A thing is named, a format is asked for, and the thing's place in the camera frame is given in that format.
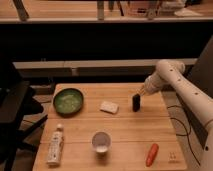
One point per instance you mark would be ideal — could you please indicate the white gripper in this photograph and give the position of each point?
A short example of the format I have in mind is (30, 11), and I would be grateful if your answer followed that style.
(143, 91)

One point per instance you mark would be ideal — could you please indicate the black eraser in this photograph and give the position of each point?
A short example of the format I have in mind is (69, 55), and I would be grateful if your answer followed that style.
(136, 102)

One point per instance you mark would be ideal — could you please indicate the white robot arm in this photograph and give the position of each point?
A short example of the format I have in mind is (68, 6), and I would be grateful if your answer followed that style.
(171, 72)

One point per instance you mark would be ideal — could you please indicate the white sponge block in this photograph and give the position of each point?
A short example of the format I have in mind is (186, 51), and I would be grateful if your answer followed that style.
(109, 107)

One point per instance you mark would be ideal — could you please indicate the orange carrot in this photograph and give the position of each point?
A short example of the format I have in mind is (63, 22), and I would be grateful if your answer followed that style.
(152, 154)

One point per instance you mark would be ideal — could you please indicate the white cup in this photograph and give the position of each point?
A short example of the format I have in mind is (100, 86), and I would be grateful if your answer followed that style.
(101, 142)

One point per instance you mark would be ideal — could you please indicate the green bowl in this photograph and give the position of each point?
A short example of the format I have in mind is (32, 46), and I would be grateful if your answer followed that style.
(68, 101)

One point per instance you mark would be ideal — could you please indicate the white plastic bottle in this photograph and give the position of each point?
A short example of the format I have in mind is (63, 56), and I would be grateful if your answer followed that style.
(55, 147)

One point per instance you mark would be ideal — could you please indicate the black office chair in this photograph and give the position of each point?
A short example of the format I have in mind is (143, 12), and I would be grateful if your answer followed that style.
(16, 101)

